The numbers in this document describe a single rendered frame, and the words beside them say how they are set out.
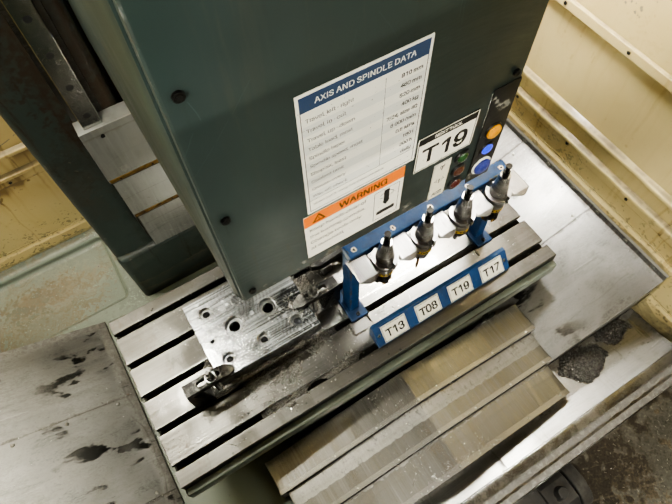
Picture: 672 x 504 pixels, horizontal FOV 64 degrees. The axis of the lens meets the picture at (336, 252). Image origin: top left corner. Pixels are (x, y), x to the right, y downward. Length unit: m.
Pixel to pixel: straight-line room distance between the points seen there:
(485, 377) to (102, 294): 1.32
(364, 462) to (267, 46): 1.29
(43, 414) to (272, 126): 1.44
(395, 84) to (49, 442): 1.48
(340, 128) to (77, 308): 1.63
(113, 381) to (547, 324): 1.36
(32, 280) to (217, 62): 1.83
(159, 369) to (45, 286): 0.76
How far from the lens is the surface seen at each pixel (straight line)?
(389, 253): 1.19
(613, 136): 1.73
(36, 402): 1.86
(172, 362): 1.55
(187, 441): 1.49
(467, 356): 1.68
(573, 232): 1.88
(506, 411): 1.69
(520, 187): 1.41
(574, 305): 1.83
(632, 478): 2.58
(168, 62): 0.44
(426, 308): 1.50
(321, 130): 0.57
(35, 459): 1.79
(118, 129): 1.33
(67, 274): 2.17
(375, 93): 0.58
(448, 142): 0.75
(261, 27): 0.45
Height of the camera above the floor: 2.32
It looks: 62 degrees down
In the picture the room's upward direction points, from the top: 2 degrees counter-clockwise
